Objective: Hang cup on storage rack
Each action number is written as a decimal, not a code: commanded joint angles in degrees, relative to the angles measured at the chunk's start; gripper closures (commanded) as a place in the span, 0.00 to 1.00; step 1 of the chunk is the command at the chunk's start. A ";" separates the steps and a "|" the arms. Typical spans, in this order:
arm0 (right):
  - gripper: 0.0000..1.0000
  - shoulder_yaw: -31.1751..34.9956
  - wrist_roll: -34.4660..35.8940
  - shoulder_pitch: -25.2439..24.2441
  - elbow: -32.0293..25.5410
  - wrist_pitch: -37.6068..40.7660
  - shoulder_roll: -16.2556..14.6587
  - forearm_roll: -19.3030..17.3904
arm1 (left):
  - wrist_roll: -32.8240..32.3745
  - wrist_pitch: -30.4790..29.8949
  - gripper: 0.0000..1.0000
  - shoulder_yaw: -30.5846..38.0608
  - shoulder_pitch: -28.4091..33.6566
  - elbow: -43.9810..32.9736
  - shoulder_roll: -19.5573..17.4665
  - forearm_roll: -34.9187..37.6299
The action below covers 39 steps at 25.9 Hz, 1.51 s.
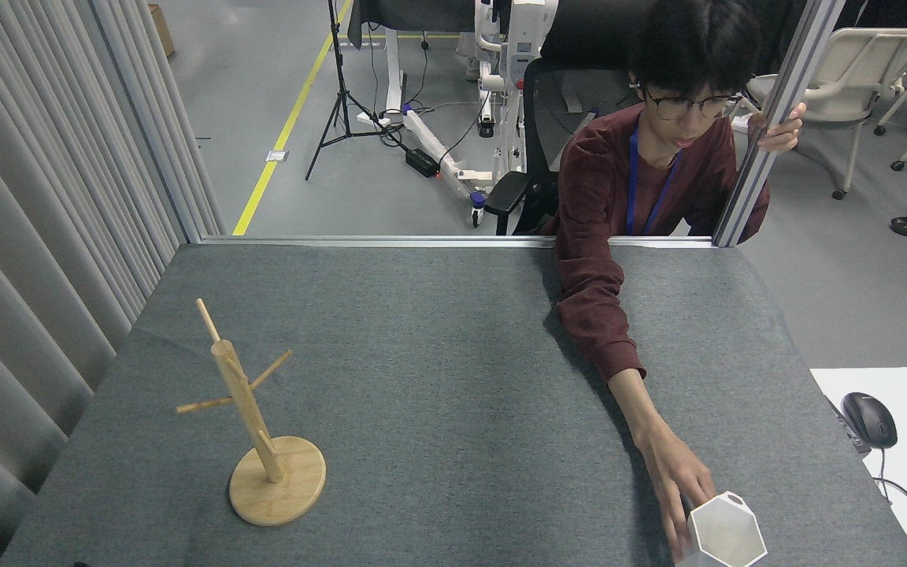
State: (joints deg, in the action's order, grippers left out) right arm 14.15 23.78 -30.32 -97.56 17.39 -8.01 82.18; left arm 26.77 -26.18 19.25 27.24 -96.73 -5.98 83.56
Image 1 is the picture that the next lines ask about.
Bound black computer mouse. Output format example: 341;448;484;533
841;391;899;451

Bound white wheeled stand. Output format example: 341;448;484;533
402;0;561;230

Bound blue lanyard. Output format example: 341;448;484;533
625;118;684;236

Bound person's left hand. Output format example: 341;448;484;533
757;101;807;154

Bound silver aluminium post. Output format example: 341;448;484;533
711;0;849;249

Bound white hexagonal cup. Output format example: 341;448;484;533
674;491;768;567

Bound white armchair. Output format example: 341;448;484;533
745;28;907;200

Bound silver table rail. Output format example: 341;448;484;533
199;234;719;250

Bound dark grey table mat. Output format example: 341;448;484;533
0;242;907;567

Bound seated person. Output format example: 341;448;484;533
540;0;807;563

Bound black slim device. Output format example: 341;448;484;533
825;395;872;456

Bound wooden cup rack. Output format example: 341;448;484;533
176;298;327;527

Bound grey curtain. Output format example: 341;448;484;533
0;0;228;565

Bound black tripod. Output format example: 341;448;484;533
305;0;409;183

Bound cardboard box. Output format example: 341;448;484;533
147;3;177;58

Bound white-legged desk with dark cloth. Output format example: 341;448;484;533
346;0;478;127

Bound person's right hand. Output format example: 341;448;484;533
639;435;716;562

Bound black office chair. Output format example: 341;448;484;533
484;57;637;236

